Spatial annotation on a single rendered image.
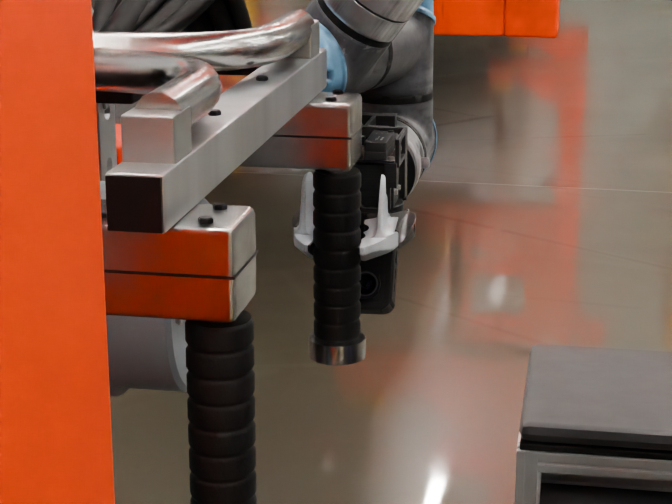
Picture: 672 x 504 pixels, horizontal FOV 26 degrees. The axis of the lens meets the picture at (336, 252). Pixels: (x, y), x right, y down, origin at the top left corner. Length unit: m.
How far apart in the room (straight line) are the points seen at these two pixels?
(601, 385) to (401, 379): 0.99
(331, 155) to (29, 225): 0.68
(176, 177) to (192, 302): 0.06
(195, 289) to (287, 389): 2.35
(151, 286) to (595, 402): 1.46
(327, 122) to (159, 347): 0.24
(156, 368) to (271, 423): 2.00
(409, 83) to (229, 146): 0.52
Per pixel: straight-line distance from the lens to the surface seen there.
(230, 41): 0.95
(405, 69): 1.32
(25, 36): 0.38
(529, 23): 4.49
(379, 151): 1.16
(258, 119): 0.89
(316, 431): 2.87
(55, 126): 0.40
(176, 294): 0.74
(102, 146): 1.20
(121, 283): 0.74
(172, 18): 1.02
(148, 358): 0.91
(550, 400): 2.14
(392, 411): 2.96
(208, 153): 0.78
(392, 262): 1.22
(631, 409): 2.13
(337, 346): 1.10
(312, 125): 1.05
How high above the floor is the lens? 1.14
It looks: 16 degrees down
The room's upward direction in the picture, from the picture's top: straight up
